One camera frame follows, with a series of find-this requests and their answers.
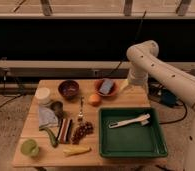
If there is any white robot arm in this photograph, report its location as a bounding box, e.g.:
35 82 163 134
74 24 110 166
126 40 195 171

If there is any small metal cup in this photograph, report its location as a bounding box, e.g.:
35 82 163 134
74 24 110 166
50 101 63 117

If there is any white plastic cup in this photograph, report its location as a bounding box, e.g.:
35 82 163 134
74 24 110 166
35 87 51 105

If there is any green plastic cup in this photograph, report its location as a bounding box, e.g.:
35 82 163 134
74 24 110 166
20 139 39 157

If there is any grey blue sponge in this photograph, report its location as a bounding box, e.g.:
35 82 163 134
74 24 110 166
99 79 113 95

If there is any orange bowl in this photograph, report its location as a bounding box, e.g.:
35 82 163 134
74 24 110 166
94 78 118 97

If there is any orange fruit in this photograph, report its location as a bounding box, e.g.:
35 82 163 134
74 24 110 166
89 94 101 106

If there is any dark red bowl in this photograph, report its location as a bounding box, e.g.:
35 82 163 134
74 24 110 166
58 80 79 99

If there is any purple grape bunch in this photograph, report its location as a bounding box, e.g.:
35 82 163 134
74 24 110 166
71 122 94 144

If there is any green plastic tray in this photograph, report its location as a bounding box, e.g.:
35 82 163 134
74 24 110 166
99 107 168 158

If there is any wooden table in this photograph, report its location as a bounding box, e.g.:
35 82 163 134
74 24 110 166
12 80 166 167

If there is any grey folded cloth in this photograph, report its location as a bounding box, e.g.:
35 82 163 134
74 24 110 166
38 106 58 127

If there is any striped brown block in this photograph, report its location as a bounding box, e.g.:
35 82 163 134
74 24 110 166
57 118 72 144

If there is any yellow corn cob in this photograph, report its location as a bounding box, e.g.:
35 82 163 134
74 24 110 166
63 146 91 156

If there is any black power cable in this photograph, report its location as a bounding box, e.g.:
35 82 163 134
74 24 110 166
148 87 188 125

